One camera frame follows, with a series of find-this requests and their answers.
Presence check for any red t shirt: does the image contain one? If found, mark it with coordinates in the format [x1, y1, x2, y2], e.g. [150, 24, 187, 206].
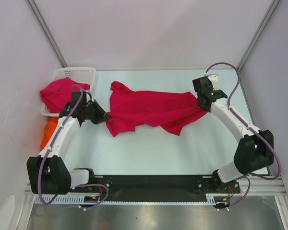
[106, 81, 207, 137]
[40, 78, 90, 113]

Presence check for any white plastic laundry basket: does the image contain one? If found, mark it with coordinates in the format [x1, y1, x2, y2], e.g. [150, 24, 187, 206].
[40, 67, 96, 117]

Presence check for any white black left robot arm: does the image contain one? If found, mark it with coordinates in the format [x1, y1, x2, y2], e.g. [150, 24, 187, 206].
[26, 91, 111, 195]

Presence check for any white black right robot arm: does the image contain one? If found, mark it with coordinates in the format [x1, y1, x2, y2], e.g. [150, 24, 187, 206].
[192, 75, 274, 192]

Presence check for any orange folded t shirt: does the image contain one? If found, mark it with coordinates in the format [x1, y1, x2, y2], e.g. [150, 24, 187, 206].
[40, 117, 58, 151]

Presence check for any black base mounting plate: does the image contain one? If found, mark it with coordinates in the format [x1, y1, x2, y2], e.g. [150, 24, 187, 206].
[69, 174, 240, 203]

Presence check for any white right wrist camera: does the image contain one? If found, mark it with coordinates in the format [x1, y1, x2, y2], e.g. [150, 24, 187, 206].
[207, 74, 219, 90]

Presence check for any white slotted cable duct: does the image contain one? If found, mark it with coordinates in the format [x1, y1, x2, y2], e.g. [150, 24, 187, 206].
[35, 194, 231, 206]

